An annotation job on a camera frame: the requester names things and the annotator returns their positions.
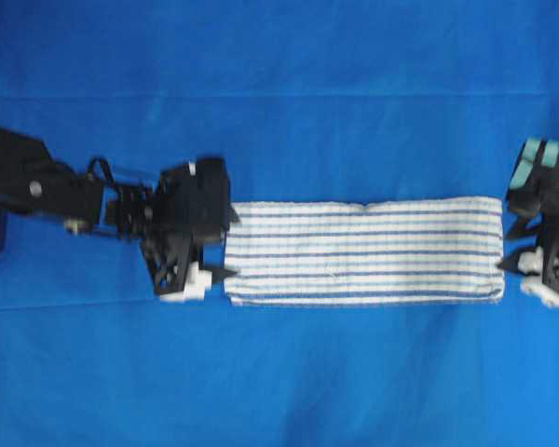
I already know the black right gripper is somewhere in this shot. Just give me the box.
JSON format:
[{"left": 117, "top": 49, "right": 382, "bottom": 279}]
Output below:
[{"left": 497, "top": 171, "right": 559, "bottom": 308}]

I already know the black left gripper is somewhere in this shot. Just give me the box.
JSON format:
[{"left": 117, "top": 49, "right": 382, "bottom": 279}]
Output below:
[{"left": 141, "top": 162, "right": 240, "bottom": 303}]

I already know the white blue striped towel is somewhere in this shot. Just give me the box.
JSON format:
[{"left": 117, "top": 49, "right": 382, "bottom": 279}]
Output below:
[{"left": 225, "top": 196, "right": 505, "bottom": 306}]

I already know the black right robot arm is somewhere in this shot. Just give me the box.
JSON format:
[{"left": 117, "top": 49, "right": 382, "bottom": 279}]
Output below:
[{"left": 498, "top": 160, "right": 559, "bottom": 308}]

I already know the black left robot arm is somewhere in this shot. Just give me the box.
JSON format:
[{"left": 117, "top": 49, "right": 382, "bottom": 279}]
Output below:
[{"left": 0, "top": 127, "right": 240, "bottom": 301}]

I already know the blue table cloth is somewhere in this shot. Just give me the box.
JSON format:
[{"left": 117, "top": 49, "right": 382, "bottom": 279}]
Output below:
[{"left": 0, "top": 1, "right": 559, "bottom": 446}]

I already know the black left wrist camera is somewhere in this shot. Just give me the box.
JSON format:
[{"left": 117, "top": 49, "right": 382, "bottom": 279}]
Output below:
[{"left": 188, "top": 157, "right": 231, "bottom": 245}]

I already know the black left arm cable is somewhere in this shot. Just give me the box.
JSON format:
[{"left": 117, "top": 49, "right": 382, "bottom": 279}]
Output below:
[{"left": 86, "top": 156, "right": 164, "bottom": 196}]

